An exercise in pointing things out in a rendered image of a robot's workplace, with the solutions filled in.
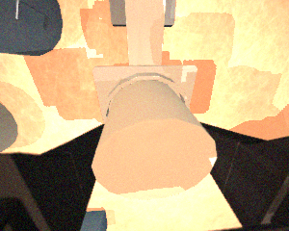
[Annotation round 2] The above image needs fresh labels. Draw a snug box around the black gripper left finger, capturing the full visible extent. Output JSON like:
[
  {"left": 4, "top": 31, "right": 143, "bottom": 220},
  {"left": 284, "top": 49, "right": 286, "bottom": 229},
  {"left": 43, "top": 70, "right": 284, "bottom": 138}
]
[{"left": 0, "top": 124, "right": 105, "bottom": 231}]

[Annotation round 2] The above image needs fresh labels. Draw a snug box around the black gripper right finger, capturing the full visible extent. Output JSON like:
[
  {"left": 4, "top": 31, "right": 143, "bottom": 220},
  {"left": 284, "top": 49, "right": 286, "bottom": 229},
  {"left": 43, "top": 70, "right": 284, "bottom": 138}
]
[{"left": 200, "top": 122, "right": 289, "bottom": 227}]

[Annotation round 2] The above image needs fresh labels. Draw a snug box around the small light blue block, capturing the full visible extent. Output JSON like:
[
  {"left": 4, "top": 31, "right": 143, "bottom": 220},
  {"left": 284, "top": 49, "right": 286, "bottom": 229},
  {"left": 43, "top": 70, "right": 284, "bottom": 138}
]
[{"left": 80, "top": 210, "right": 108, "bottom": 231}]

